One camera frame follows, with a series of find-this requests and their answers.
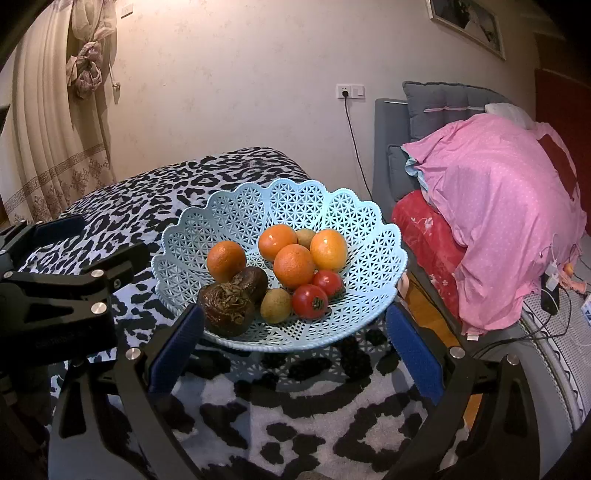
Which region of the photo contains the small mandarin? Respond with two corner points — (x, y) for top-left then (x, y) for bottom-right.
(206, 240), (246, 283)
(257, 224), (298, 262)

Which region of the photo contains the dark passion fruit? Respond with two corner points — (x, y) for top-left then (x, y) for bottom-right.
(198, 282), (256, 338)
(230, 266), (269, 308)

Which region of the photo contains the brown kiwi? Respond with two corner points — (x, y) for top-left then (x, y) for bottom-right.
(259, 288), (291, 324)
(295, 229), (315, 249)

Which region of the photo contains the large deep orange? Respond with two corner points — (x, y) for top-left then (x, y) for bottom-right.
(273, 244), (315, 290)

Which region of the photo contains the red tomato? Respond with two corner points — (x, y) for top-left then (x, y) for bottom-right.
(291, 284), (329, 320)
(312, 270), (345, 299)

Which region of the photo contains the large yellow-orange orange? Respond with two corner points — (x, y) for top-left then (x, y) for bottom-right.
(310, 229), (348, 271)

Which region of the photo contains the leopard print table cloth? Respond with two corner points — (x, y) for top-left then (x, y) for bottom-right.
(18, 146), (468, 480)

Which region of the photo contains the beige patterned curtain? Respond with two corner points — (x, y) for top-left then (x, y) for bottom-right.
(1, 1), (116, 223)

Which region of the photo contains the white charger plug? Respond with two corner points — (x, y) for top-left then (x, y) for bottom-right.
(544, 261), (559, 292)

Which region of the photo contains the light blue plastic basket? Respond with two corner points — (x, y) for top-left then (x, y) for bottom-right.
(151, 179), (408, 352)

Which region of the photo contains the red blanket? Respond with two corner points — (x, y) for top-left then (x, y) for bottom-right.
(392, 190), (466, 319)

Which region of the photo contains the grey sofa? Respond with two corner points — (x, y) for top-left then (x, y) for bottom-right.
(373, 81), (590, 428)

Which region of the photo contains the pink blanket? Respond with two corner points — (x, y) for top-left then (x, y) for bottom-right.
(402, 113), (587, 335)

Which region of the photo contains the white pillow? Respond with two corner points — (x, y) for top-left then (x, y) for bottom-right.
(485, 102), (535, 130)

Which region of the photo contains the black power cable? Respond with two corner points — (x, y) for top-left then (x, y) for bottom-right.
(342, 94), (375, 202)

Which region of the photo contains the white wall socket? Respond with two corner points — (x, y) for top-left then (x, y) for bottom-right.
(335, 84), (366, 100)

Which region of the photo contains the framed wall picture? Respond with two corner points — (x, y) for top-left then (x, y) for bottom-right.
(426, 0), (506, 60)

